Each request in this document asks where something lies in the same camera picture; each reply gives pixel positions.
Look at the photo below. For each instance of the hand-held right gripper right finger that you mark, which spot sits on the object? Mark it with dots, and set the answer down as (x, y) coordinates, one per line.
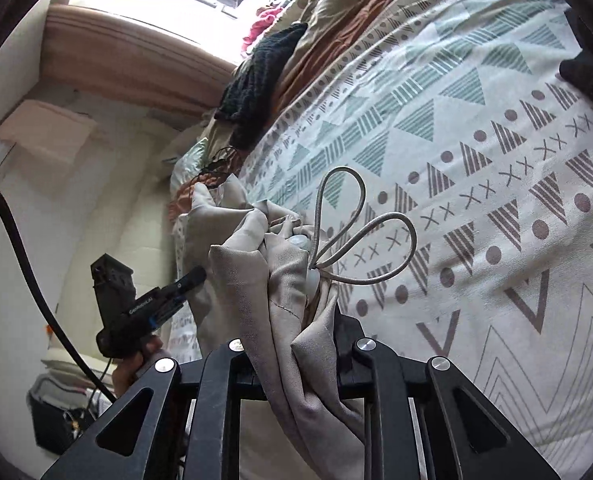
(371, 360)

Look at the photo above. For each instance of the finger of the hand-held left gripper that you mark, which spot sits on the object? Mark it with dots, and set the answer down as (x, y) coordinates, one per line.
(169, 312)
(186, 280)

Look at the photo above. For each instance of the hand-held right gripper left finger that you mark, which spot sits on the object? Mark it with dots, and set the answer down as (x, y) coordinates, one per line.
(226, 375)

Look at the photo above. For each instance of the beige coat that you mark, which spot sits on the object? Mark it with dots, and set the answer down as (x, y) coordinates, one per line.
(256, 285)

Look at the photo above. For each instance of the person's left hand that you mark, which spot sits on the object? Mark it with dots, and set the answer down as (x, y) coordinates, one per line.
(129, 370)

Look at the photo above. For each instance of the white padded headboard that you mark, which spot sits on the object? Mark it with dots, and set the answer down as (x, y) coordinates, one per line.
(126, 220)

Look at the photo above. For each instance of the pale green pillow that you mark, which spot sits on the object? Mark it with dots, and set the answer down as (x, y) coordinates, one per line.
(189, 165)

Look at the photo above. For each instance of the black storage bin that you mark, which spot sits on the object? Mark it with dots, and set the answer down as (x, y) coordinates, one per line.
(51, 425)

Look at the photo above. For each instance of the black knit garment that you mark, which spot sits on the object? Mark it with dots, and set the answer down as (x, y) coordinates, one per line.
(256, 75)

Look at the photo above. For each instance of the wooden headboard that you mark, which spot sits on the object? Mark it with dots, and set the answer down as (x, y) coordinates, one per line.
(126, 55)

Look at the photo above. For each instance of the red cloth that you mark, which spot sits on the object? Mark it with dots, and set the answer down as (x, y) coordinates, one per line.
(261, 22)

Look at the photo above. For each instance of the geometric patterned blanket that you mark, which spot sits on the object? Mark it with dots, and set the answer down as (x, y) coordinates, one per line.
(476, 110)

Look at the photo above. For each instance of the rust orange blanket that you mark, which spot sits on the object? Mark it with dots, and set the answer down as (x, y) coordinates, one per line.
(336, 35)

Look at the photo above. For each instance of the dark cloth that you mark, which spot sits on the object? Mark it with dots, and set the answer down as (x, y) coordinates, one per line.
(589, 70)

